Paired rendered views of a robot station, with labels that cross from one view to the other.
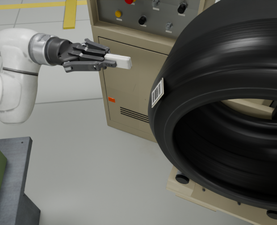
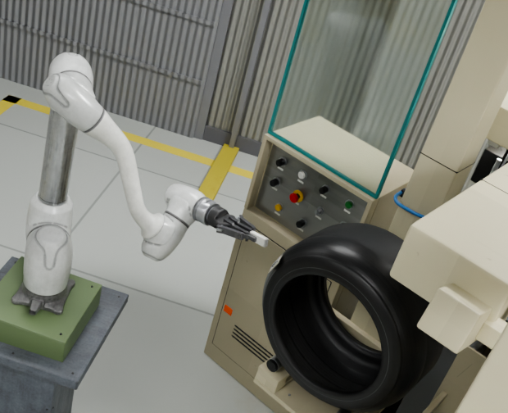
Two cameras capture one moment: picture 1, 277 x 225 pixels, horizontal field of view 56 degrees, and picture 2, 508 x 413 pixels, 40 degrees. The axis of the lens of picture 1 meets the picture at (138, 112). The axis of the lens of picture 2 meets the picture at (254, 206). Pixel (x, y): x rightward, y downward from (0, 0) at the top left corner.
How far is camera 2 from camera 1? 1.64 m
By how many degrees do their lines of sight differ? 21
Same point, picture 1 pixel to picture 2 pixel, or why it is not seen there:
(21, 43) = (191, 199)
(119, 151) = (206, 391)
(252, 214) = not seen: outside the picture
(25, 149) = (120, 304)
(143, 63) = not seen: hidden behind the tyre
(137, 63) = not seen: hidden behind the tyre
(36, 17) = (161, 166)
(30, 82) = (181, 230)
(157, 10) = (319, 220)
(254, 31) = (335, 242)
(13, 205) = (93, 346)
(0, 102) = (155, 235)
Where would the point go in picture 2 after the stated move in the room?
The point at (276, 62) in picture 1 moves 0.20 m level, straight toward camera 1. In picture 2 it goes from (337, 258) to (284, 274)
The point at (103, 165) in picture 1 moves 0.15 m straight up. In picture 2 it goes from (176, 399) to (182, 377)
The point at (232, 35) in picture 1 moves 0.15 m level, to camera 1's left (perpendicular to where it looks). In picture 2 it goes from (324, 240) to (277, 222)
